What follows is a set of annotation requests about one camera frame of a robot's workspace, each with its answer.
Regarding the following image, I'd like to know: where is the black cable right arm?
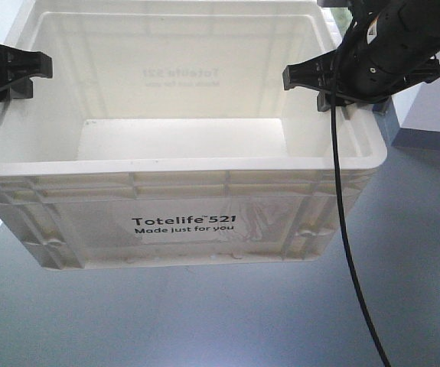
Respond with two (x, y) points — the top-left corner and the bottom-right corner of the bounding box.
(328, 45), (392, 367)

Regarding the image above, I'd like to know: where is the white plastic tote bin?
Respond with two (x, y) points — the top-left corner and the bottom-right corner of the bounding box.
(0, 0), (389, 271)

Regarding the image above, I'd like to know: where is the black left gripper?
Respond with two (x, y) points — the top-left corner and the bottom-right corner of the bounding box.
(0, 44), (53, 102)

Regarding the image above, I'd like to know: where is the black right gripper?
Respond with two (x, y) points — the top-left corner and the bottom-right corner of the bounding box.
(282, 0), (440, 112)

